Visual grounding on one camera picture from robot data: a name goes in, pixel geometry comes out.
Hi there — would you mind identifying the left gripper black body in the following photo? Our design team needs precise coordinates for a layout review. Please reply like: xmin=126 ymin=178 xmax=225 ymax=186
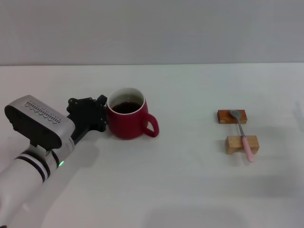
xmin=66 ymin=96 xmax=106 ymax=144

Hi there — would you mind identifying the red ceramic cup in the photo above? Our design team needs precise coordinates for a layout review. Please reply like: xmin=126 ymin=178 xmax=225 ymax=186
xmin=106 ymin=87 xmax=159 ymax=141

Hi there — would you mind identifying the pink handled metal spoon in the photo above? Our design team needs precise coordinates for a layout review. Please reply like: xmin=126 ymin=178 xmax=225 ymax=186
xmin=228 ymin=109 xmax=255 ymax=163

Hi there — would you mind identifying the dark brown coffee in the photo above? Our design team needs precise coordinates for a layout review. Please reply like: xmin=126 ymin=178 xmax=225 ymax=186
xmin=111 ymin=101 xmax=141 ymax=114

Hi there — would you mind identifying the dark brown wooden block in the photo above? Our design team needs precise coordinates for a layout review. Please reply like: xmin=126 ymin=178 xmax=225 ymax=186
xmin=217 ymin=109 xmax=248 ymax=124

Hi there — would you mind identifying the light wooden block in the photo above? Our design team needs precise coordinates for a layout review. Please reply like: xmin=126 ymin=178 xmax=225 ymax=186
xmin=225 ymin=135 xmax=259 ymax=155

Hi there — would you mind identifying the left silver wrist camera housing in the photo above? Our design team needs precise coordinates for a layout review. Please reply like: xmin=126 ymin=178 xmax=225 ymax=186
xmin=4 ymin=95 xmax=75 ymax=150

